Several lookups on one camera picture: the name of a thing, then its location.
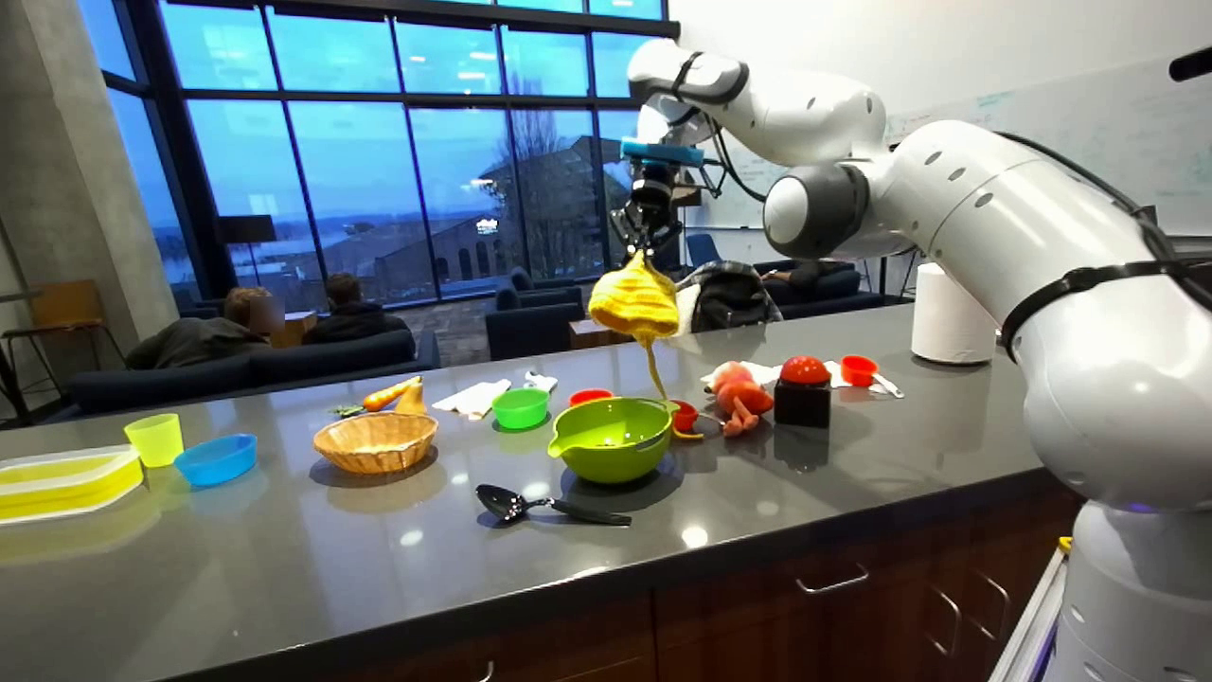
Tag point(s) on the brown wooden counter cabinet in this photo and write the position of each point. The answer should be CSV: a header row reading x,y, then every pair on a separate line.
x,y
731,618

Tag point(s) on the seated person grey jacket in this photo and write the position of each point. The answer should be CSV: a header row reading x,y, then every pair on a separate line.
x,y
203,335

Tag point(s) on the red apple toy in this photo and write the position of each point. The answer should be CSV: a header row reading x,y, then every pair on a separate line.
x,y
804,408

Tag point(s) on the tan toy bread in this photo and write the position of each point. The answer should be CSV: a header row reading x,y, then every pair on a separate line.
x,y
395,394

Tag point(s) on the wooden armchair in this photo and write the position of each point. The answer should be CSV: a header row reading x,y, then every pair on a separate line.
x,y
58,306

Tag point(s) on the dark blue sofa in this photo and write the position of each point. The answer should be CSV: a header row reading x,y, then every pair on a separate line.
x,y
317,360

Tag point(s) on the dark round backpack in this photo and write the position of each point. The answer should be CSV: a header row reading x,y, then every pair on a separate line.
x,y
737,302

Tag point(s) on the orange ball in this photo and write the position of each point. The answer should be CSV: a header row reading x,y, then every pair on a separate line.
x,y
804,368

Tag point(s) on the orange plush toy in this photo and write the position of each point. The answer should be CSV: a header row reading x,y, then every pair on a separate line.
x,y
743,400

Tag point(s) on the small blue bowl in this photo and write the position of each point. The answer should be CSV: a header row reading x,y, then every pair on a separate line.
x,y
217,455

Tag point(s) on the red round toy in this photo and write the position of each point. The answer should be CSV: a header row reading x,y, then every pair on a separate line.
x,y
688,417

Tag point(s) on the small green bowl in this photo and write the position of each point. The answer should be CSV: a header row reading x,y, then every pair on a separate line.
x,y
520,408

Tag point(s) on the large window wall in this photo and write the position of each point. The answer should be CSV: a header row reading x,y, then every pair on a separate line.
x,y
363,190

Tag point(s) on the small white packet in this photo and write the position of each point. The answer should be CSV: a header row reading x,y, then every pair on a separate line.
x,y
537,382

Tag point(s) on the black stereo camera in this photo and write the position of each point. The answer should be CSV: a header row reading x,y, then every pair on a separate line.
x,y
1195,67

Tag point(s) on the black floor sign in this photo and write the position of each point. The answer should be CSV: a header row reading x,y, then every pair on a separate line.
x,y
242,228

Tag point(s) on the yellow-green plastic cup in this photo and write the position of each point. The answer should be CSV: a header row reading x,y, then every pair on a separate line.
x,y
154,436

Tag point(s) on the wicker basket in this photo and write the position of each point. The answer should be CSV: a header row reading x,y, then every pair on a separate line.
x,y
376,440

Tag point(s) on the white crumpled tissue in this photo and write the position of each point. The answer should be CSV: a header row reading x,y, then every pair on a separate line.
x,y
469,394

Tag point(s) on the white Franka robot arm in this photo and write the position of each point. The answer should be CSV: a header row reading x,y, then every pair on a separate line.
x,y
1111,382

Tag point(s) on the low wooden table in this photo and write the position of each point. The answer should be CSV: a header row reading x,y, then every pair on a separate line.
x,y
591,330

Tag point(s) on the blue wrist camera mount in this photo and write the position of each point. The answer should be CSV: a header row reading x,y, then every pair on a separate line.
x,y
662,155

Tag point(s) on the green plastic bowl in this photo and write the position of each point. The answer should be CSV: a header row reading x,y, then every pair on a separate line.
x,y
611,440

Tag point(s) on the white paper towel roll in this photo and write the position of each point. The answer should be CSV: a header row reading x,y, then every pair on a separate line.
x,y
948,323

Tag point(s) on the black spoon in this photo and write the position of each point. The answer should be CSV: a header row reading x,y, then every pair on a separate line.
x,y
506,503

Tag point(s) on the dark lounge couch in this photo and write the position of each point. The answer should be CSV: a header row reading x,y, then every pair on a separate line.
x,y
834,290

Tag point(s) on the dark armchair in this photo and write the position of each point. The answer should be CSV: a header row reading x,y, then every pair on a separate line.
x,y
530,323

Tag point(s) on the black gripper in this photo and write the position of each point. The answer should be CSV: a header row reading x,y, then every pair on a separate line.
x,y
661,195

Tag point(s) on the wall whiteboard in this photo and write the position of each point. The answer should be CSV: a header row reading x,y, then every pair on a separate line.
x,y
1074,101

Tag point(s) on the shallow red bowl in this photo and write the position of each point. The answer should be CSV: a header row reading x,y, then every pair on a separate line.
x,y
591,394

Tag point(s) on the yellow plastic tray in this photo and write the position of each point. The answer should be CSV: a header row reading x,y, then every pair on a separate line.
x,y
62,480

